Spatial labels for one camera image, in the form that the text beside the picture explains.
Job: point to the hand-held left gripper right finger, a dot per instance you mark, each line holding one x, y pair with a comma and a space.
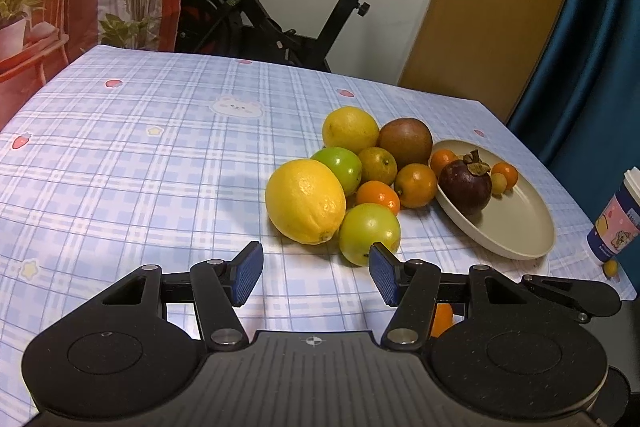
384, 274

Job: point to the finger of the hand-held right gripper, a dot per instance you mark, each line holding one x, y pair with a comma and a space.
595, 297

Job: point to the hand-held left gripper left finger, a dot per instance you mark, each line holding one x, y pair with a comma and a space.
247, 274

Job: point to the small yellow longan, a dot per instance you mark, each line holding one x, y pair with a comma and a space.
498, 184
610, 268

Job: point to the green jujube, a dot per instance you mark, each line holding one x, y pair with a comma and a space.
340, 168
370, 232

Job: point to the small mandarin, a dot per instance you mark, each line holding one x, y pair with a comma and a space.
378, 197
505, 172
442, 159
442, 319

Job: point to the large oval lemon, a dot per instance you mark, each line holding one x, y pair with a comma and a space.
305, 202

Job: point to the beige round plate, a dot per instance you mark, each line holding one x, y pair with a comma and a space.
515, 227

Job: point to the purple mangosteen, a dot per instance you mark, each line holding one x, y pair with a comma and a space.
465, 184

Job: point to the reddish brown round fruit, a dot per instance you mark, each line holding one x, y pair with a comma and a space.
406, 141

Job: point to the printed paper cup with lid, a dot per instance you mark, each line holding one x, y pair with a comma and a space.
617, 222

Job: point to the greenish orange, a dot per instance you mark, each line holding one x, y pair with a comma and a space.
377, 165

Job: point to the round lemon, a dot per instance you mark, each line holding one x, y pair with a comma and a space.
350, 129

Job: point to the blue plaid tablecloth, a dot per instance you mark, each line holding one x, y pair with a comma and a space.
150, 157

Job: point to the blue curtain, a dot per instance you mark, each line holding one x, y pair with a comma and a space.
590, 82

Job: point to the wooden door panel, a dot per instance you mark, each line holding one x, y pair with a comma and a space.
490, 7

